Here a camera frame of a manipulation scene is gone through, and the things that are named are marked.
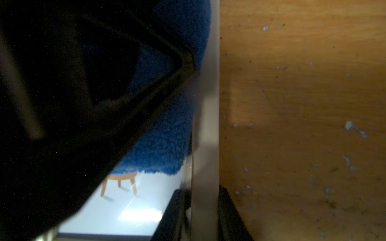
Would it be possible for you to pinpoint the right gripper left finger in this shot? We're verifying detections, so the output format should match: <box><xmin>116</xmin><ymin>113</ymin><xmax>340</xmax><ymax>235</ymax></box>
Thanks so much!
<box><xmin>151</xmin><ymin>189</ymin><xmax>191</xmax><ymax>241</ymax></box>

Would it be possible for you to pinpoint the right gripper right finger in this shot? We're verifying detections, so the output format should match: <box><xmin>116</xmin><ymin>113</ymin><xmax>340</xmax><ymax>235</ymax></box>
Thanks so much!
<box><xmin>218</xmin><ymin>185</ymin><xmax>254</xmax><ymax>241</ymax></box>

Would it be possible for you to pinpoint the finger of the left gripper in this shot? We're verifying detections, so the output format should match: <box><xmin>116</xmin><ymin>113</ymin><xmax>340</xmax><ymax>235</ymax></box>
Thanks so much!
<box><xmin>1</xmin><ymin>1</ymin><xmax>198</xmax><ymax>241</ymax></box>

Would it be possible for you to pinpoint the cream white picture frame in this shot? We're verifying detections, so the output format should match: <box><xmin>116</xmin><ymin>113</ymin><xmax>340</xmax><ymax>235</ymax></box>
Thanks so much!
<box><xmin>40</xmin><ymin>1</ymin><xmax>220</xmax><ymax>241</ymax></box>

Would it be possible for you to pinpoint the blue microfiber cloth black trim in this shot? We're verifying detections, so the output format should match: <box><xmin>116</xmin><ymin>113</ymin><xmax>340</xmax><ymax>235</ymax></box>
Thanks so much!
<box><xmin>81</xmin><ymin>1</ymin><xmax>211</xmax><ymax>175</ymax></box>

